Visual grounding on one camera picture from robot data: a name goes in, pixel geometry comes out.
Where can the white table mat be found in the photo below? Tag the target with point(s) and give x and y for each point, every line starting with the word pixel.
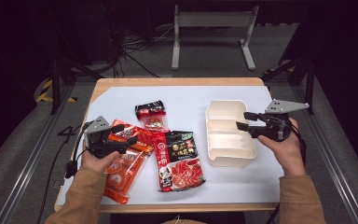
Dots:
pixel 183 99

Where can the white-legged desk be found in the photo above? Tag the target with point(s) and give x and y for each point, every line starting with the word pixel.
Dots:
pixel 214 19

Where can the large red and black packet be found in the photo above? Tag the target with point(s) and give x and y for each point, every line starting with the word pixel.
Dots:
pixel 177 161

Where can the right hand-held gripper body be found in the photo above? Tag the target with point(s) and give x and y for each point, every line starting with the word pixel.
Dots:
pixel 275 127

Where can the red seasoning packet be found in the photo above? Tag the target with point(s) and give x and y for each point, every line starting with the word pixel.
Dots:
pixel 144 135

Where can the person's left hand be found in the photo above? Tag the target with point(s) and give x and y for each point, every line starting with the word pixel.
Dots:
pixel 98 163

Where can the white compartment container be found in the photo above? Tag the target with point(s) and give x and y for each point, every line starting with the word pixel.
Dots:
pixel 227 146

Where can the person's right hand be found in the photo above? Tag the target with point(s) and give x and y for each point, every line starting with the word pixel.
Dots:
pixel 289 155

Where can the orange seasoning packet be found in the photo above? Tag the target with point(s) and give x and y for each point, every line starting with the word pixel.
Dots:
pixel 124 174

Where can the yellow and black floor tape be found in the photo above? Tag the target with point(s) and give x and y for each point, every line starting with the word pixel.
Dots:
pixel 45 93

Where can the aluminium floor rail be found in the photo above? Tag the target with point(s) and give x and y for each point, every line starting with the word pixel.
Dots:
pixel 28 168
pixel 329 161

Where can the small black and red packet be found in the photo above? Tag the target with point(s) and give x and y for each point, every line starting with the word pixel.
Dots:
pixel 151 113

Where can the black metal stand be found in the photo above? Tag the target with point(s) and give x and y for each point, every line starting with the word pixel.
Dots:
pixel 309 81
pixel 56 84

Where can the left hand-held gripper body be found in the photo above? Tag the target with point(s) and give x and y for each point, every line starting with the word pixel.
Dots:
pixel 98 137

